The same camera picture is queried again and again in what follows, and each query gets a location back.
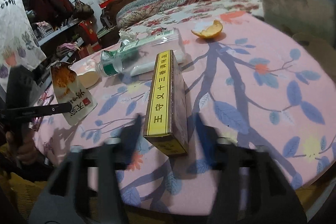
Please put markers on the person's left hand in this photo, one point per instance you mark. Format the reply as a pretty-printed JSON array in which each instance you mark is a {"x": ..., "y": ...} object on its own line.
[{"x": 27, "y": 153}]

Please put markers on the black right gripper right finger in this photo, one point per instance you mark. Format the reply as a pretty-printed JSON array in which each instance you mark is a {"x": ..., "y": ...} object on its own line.
[{"x": 251, "y": 187}]

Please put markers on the brown handbag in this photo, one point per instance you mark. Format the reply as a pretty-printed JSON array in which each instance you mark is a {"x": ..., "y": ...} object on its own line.
[{"x": 82, "y": 11}]

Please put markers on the yellow brown spice box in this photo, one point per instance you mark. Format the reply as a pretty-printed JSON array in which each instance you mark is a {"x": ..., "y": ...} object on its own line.
[{"x": 165, "y": 124}]

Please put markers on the white tissue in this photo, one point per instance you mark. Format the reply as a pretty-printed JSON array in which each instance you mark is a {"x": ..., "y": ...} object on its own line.
[{"x": 127, "y": 37}]

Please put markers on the brown white snack pouch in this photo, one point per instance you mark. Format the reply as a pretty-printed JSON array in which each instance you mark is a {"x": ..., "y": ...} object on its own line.
[{"x": 68, "y": 89}]

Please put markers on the white printed tote bag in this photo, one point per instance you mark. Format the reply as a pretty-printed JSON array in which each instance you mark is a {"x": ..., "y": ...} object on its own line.
[{"x": 19, "y": 46}]

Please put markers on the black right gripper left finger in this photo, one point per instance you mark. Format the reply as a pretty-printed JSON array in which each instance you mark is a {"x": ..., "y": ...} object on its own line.
[{"x": 65, "y": 198}]

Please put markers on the clear storage bin blue handle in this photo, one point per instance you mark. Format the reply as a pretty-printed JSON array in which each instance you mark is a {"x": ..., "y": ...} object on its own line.
[{"x": 314, "y": 17}]

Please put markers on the orange peel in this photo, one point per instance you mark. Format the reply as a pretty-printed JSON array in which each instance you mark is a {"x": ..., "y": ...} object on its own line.
[{"x": 211, "y": 31}]

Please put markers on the floral patchwork quilt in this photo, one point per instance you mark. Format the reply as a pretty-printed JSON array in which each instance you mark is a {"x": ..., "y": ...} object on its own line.
[{"x": 151, "y": 13}]

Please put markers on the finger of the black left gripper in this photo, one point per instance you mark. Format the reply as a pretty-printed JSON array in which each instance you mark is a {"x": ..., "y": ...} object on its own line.
[{"x": 36, "y": 111}]

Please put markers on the clear plastic water bottle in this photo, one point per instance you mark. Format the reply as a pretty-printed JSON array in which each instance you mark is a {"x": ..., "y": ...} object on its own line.
[{"x": 130, "y": 59}]

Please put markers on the pink floral blanket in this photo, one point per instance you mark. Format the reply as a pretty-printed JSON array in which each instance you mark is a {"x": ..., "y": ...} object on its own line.
[{"x": 257, "y": 86}]

